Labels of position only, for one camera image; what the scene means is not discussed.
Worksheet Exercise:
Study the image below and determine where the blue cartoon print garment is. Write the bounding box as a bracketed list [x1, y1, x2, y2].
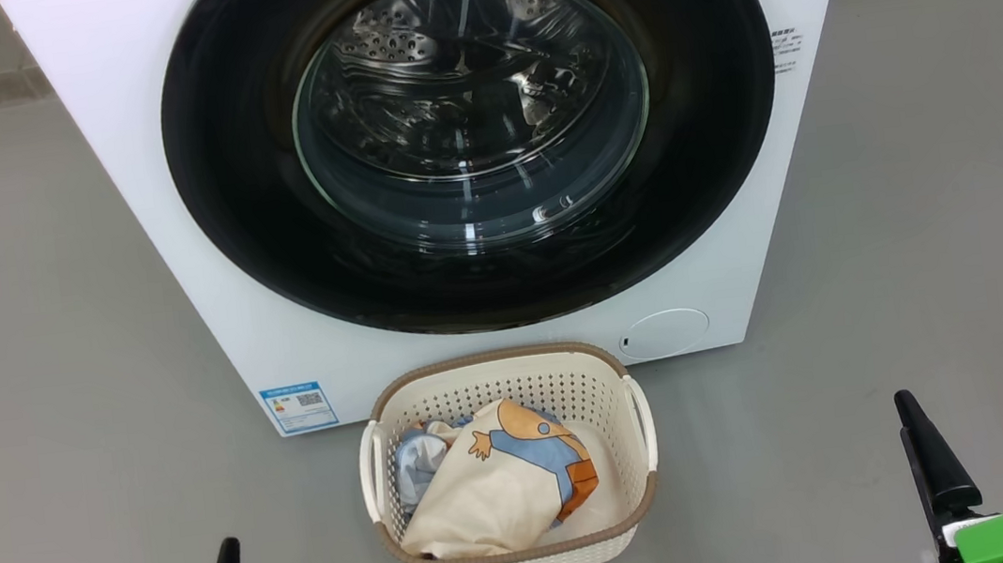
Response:
[388, 418, 464, 521]

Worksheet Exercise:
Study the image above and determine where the cream cartoon print garment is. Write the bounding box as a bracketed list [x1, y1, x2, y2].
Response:
[385, 386, 635, 563]

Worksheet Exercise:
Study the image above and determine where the black round glass washer door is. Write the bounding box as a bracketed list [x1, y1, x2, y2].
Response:
[146, 0, 800, 366]

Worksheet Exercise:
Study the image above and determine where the white front-load washing machine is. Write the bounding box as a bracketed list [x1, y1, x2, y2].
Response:
[0, 0, 905, 464]

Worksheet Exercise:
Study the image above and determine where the white paper with print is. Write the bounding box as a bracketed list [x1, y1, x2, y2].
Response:
[258, 379, 341, 438]

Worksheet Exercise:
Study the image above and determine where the round white filter cover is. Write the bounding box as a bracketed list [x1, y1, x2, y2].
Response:
[616, 305, 715, 365]

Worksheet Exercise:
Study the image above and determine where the small printed text sticker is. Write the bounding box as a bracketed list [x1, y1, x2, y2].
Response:
[768, 26, 804, 77]

